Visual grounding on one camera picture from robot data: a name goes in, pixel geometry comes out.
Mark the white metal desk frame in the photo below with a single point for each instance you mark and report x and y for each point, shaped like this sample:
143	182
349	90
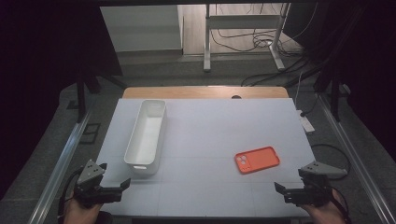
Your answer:
207	37

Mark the white power strip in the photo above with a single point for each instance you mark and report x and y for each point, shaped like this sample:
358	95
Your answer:
306	123

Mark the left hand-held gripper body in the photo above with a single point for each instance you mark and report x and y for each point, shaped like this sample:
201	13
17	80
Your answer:
90	174

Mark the white plastic storage box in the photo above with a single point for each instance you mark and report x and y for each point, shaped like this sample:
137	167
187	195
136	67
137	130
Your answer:
146	137

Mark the black curtain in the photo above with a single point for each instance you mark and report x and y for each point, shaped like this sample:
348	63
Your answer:
37	77
373	62

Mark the orange phone case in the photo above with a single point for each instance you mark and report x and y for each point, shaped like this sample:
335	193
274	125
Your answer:
260	160

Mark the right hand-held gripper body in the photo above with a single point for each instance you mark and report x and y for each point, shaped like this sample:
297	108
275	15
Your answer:
314	193

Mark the white table mat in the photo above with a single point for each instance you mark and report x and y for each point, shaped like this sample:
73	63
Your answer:
205	130

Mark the white cabinet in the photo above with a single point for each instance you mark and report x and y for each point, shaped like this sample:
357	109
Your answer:
140	28

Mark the wooden table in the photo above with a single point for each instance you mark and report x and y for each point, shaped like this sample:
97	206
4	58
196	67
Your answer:
186	92

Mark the person's right hand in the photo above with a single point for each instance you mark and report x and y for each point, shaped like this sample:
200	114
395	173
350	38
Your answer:
327	214

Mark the black metal stand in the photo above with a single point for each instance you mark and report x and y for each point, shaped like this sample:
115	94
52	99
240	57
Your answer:
81	99
335	99

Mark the aluminium floor rail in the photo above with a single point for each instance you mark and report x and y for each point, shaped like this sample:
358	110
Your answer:
62	165
358	165

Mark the black floor frame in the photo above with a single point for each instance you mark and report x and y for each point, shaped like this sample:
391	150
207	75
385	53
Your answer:
90	133

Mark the person's left hand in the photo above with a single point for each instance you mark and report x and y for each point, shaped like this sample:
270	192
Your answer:
79	214

